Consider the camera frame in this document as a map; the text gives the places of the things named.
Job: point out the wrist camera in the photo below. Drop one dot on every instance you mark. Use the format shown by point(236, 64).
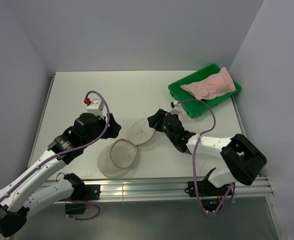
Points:
point(176, 108)
point(94, 106)

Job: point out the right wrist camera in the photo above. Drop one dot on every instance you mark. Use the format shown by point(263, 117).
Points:
point(176, 108)

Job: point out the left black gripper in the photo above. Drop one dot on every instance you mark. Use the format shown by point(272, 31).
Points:
point(112, 129)

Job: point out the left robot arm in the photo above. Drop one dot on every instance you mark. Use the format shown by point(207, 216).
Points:
point(22, 198)

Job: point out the pink bra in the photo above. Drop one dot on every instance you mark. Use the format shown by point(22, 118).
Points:
point(216, 85)

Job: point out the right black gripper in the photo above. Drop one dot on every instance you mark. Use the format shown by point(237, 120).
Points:
point(157, 117)

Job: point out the aluminium table frame rail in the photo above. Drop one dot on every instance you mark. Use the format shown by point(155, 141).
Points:
point(165, 189)

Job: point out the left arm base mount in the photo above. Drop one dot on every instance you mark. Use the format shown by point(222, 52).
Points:
point(78, 202)

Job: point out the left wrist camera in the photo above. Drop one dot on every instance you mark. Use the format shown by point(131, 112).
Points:
point(94, 106)

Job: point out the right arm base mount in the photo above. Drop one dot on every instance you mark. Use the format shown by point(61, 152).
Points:
point(206, 189)

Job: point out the green plastic tray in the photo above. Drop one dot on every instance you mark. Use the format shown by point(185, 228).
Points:
point(195, 108)

